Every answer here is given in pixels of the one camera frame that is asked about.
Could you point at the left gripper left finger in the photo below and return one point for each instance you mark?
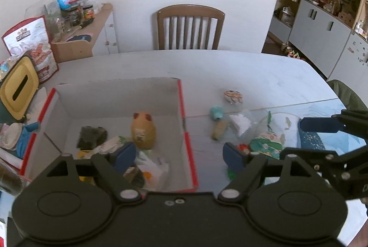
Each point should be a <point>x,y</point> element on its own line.
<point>110,173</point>

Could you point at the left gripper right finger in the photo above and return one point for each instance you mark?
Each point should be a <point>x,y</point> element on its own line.
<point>248,170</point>

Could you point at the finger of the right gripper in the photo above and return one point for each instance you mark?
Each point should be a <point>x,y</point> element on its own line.
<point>314,158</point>
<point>321,124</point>

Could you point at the silver foil snack pouch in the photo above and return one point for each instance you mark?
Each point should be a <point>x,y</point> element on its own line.
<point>109,146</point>

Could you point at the green fabric doll pouch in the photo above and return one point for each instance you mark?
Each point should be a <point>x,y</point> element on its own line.
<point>269,137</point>

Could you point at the dark tea leaf bag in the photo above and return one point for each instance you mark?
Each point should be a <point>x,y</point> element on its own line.
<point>91,137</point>

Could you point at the teal lotus toy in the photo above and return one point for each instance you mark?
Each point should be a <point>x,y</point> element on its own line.
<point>216,113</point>

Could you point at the cartoon face shell charm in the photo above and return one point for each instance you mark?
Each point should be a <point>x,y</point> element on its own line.
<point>233,96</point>

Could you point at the green tassel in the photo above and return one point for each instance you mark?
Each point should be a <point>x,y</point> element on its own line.
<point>231,174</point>

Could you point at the green jacket on chair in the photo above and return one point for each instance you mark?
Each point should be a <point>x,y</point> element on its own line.
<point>348,97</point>

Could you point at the white crumpled tissue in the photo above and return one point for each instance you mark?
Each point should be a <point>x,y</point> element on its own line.
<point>240,123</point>

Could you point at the red white cardboard box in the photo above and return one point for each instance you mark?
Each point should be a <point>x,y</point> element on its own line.
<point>111,105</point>

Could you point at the blue rubber glove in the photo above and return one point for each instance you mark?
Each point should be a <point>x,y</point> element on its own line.
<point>24,138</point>

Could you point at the white napkin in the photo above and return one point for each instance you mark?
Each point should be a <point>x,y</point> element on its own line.
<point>36,105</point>

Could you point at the rolled white paper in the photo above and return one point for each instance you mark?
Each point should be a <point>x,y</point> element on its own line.
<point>11,159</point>

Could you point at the white paper cup lid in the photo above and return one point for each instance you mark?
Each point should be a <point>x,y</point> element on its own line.
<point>11,136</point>

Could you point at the white wardrobe cabinet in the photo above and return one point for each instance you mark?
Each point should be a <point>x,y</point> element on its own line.
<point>314,30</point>

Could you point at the yellow green tissue box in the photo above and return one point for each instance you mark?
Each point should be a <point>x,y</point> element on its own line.
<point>18,87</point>

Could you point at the white wooden side cabinet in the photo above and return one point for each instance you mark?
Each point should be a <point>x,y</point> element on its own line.
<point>96,39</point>

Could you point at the red white snack bag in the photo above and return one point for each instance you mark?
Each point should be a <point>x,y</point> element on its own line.
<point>31,37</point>

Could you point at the glass jar dark lid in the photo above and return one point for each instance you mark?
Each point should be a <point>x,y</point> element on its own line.
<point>88,11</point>

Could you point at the wooden chair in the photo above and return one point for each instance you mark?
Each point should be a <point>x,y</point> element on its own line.
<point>189,26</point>

